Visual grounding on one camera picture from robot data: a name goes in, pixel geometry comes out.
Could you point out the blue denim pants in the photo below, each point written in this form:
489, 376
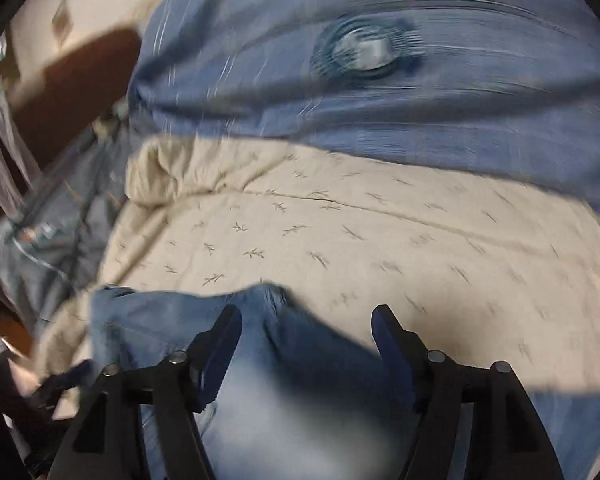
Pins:
305, 365

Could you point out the blue denim garment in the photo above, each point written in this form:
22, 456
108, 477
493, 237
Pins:
55, 250

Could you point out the cream leaf-print blanket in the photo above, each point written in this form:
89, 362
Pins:
380, 260

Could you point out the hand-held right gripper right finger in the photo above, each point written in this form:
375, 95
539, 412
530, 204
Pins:
391, 347

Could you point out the white curtain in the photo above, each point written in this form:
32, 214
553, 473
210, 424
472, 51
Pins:
0, 160

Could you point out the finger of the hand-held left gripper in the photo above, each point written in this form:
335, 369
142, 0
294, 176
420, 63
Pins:
62, 385

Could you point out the blue striped blanket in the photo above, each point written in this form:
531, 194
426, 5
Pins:
430, 125

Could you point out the brown wooden headboard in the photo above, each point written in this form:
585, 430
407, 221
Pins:
70, 95

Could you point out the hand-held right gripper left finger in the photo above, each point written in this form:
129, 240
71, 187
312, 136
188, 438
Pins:
224, 342

